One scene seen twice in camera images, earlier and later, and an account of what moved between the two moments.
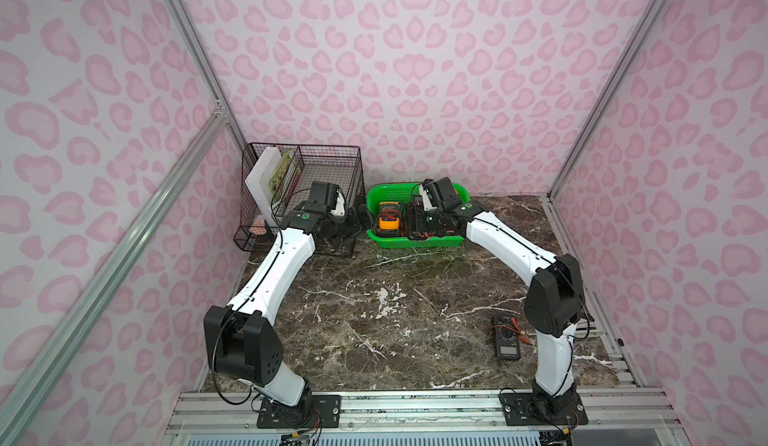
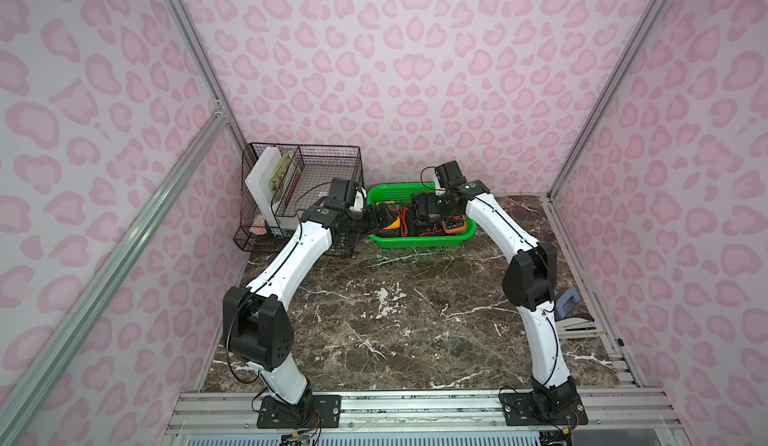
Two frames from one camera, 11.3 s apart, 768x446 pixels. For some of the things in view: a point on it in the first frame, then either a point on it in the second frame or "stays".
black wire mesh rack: (279, 178) stays
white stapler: (586, 329) stays
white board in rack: (258, 182) stays
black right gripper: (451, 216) to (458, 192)
